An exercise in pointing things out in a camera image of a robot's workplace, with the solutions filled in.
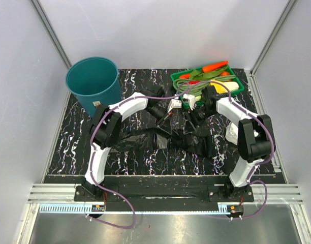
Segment yellow white cabbage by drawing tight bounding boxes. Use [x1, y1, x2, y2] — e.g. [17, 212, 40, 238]
[210, 80, 239, 94]

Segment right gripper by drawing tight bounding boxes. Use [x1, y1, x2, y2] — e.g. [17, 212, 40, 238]
[183, 105, 216, 135]

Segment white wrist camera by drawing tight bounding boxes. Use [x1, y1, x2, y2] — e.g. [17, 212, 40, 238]
[167, 96, 182, 112]
[182, 94, 201, 110]

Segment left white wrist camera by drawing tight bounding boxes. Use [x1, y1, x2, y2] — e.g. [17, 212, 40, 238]
[167, 96, 182, 112]

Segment teal plastic trash bin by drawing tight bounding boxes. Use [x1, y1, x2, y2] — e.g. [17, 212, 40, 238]
[66, 57, 121, 117]

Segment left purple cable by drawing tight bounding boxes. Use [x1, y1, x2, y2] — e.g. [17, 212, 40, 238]
[89, 83, 191, 229]

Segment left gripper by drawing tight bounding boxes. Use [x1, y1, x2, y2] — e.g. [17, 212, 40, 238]
[146, 104, 174, 135]

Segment large orange carrot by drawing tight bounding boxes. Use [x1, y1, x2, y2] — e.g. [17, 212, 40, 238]
[202, 61, 228, 73]

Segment green plastic vegetable tray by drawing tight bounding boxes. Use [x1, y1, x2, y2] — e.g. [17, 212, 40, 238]
[170, 61, 244, 106]

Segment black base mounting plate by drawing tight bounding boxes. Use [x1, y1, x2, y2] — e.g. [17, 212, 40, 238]
[74, 175, 254, 214]

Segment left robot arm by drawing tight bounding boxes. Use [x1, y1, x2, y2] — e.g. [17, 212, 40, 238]
[82, 87, 174, 201]

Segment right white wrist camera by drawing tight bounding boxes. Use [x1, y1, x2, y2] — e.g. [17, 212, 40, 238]
[182, 94, 201, 110]

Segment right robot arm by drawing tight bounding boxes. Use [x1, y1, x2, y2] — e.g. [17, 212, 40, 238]
[196, 85, 276, 201]

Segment small orange carrot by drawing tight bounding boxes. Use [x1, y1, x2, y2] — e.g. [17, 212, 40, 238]
[179, 74, 190, 79]

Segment purple cable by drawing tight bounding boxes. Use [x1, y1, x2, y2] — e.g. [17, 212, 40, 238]
[175, 80, 277, 221]
[89, 83, 191, 229]

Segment black trash bag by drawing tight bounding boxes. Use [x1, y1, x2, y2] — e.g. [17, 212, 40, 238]
[112, 110, 214, 158]

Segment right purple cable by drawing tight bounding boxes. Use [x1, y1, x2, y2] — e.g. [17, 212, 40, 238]
[175, 80, 277, 221]

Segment green long beans bundle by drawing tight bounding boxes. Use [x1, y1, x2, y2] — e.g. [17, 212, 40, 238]
[173, 75, 234, 96]

